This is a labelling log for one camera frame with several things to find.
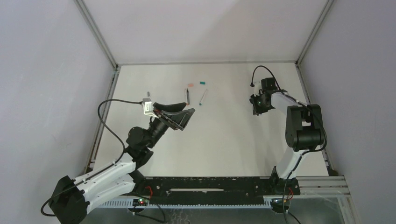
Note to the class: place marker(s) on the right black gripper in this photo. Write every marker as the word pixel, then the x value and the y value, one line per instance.
pixel 258 103

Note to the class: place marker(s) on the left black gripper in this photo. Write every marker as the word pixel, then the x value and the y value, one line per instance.
pixel 166 119

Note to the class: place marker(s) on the white pen green end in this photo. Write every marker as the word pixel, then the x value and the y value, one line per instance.
pixel 203 97

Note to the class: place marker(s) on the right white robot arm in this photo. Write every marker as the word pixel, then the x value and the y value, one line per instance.
pixel 304 130

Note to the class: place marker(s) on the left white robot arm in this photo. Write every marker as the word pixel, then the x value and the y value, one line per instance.
pixel 74 198

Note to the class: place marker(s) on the black checkered pen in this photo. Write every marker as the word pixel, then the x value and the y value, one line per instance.
pixel 188 96

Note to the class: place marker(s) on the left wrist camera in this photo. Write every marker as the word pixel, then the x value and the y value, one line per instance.
pixel 148 109

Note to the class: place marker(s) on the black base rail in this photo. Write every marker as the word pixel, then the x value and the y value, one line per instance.
pixel 215 191

